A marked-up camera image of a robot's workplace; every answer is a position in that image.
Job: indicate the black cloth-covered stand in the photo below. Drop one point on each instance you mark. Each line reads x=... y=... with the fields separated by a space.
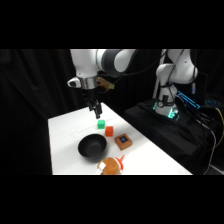
x=166 y=136

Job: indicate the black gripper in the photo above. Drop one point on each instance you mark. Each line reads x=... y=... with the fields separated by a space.
x=90 y=96

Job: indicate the brown block with blue square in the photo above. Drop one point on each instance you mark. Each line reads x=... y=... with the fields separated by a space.
x=123 y=141

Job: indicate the black bowl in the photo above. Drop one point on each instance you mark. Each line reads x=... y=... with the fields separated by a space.
x=92 y=147

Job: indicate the black curtain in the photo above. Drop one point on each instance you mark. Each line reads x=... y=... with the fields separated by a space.
x=30 y=100

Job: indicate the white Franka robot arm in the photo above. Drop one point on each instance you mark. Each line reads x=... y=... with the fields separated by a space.
x=86 y=65

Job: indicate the green cube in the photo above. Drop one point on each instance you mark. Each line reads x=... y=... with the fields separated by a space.
x=101 y=124

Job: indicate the yellowish wrist camera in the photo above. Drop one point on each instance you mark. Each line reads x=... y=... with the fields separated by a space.
x=107 y=83

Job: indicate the dark box with blue lights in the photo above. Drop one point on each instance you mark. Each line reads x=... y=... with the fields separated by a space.
x=212 y=102

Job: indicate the blue-lit device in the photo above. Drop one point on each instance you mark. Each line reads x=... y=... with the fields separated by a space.
x=188 y=99

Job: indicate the orange cube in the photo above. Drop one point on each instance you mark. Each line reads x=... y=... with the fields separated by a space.
x=109 y=131

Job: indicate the brown potato plush toy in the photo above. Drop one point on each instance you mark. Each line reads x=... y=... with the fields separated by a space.
x=110 y=165

